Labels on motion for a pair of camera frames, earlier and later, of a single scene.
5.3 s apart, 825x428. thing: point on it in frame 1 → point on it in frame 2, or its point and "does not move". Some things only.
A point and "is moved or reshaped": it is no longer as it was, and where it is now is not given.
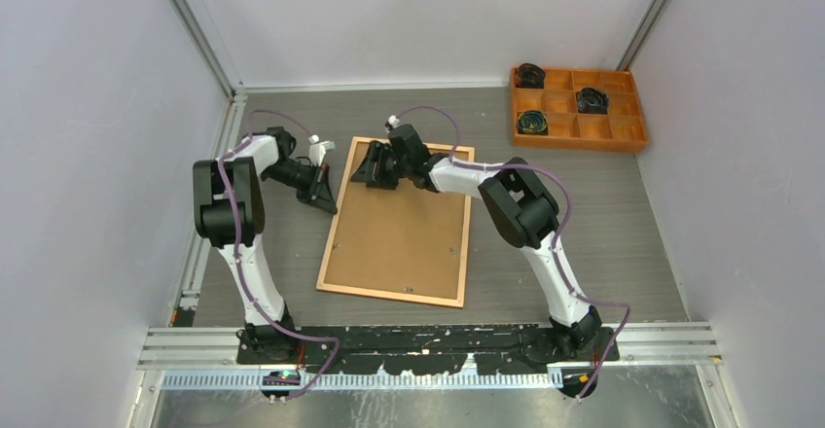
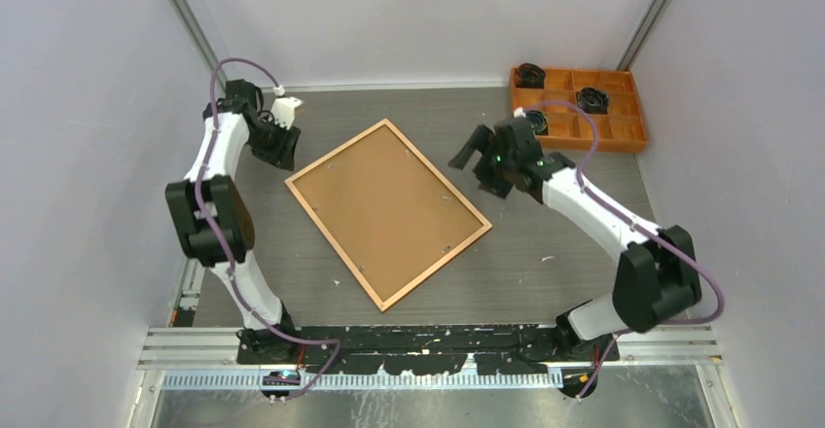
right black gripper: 377,153 → 481,141
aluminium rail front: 216,348 does not move
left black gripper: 321,196 → 283,155
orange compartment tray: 622,128 does not move
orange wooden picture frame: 406,244 is moved or reshaped
